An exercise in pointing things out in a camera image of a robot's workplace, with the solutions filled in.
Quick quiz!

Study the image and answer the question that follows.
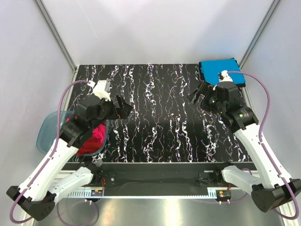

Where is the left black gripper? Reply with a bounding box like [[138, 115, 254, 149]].
[[90, 94, 133, 130]]

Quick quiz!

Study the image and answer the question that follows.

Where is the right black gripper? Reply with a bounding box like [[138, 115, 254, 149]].
[[187, 81, 226, 115]]

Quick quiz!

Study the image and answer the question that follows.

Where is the pink t shirt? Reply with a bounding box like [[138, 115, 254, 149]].
[[75, 121, 108, 156]]

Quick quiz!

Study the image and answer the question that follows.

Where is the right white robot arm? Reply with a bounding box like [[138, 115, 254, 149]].
[[187, 81, 301, 212]]

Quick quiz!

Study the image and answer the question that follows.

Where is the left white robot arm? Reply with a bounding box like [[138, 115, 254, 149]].
[[6, 94, 133, 221]]

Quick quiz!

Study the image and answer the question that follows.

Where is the folded blue t shirt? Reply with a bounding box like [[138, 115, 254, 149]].
[[199, 58, 240, 85]]

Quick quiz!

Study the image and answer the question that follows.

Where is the black marbled table mat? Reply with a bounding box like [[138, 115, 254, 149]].
[[70, 64, 251, 163]]

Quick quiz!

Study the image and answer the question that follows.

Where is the blue translucent plastic bin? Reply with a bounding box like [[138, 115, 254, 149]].
[[36, 112, 109, 154]]

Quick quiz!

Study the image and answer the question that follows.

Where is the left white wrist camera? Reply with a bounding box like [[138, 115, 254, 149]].
[[88, 80, 111, 101]]

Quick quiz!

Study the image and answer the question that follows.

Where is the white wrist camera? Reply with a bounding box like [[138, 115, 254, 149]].
[[88, 80, 111, 101], [213, 70, 234, 91]]

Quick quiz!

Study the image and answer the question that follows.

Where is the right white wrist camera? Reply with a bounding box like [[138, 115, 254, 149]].
[[213, 70, 234, 91]]

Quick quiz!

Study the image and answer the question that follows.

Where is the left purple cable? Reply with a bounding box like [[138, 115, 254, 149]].
[[8, 80, 101, 226]]

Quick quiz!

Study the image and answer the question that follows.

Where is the purple cable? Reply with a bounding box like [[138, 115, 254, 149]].
[[227, 70, 301, 220], [8, 80, 101, 226]]

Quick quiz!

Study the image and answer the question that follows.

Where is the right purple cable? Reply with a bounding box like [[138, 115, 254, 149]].
[[227, 70, 301, 220]]

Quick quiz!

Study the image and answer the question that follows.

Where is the right aluminium frame post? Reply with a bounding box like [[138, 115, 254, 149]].
[[238, 0, 282, 69]]

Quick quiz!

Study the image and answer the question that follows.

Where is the aluminium frame post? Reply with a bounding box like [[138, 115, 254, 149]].
[[238, 0, 282, 69], [33, 0, 77, 72]]

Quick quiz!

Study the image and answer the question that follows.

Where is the left aluminium frame post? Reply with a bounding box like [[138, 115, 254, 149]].
[[33, 0, 77, 72]]

